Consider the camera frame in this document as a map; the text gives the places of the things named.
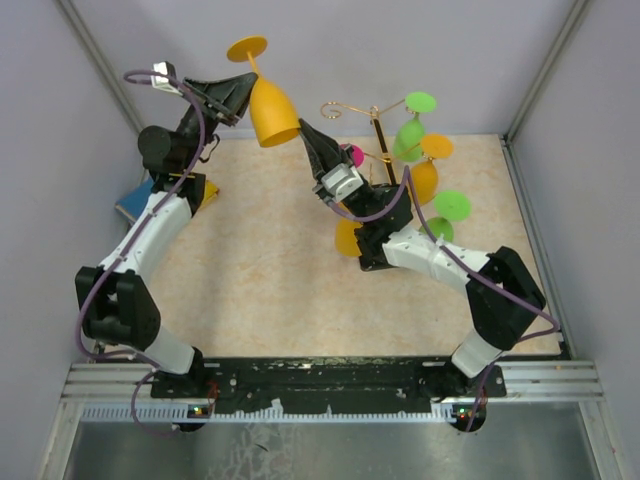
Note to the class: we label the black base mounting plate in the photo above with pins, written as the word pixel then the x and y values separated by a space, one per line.
pixel 316 385

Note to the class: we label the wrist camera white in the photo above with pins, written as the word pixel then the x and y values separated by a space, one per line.
pixel 341 182
pixel 164 78

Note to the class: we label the green wine glass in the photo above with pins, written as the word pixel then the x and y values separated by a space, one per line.
pixel 406 143
pixel 451 206

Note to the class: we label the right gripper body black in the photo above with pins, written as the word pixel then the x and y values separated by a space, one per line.
pixel 360 202

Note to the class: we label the orange wine glass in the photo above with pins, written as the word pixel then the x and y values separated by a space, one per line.
pixel 273 114
pixel 425 175
pixel 345 240

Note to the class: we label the pink wine glass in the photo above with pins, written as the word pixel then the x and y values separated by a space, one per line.
pixel 356 154

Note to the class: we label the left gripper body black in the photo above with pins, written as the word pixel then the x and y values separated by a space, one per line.
pixel 212 117

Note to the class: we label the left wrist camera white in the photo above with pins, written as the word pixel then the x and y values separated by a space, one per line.
pixel 164 78

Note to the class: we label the gold wine glass rack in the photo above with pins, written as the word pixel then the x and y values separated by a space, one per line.
pixel 380 150

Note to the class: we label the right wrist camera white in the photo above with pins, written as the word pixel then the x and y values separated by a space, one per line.
pixel 341 182

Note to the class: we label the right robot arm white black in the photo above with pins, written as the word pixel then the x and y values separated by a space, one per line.
pixel 504 299

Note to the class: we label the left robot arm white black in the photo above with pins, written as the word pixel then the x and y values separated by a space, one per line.
pixel 115 305

